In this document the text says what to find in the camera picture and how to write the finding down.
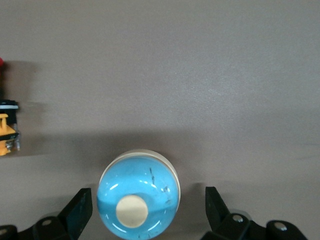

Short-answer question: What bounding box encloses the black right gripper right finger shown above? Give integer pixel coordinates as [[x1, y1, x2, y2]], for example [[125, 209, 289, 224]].
[[201, 186, 308, 240]]

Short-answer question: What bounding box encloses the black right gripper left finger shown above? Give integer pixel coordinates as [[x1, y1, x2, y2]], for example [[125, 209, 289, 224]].
[[0, 187, 93, 240]]

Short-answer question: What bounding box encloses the blue dome bell cream knob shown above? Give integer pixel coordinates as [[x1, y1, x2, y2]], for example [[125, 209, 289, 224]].
[[96, 149, 181, 237]]

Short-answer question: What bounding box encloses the red yellow emergency stop button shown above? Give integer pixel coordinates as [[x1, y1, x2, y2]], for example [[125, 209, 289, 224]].
[[0, 56, 21, 157]]

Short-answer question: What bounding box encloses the brown table mat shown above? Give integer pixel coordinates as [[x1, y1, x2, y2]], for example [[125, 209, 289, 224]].
[[0, 0, 320, 240]]

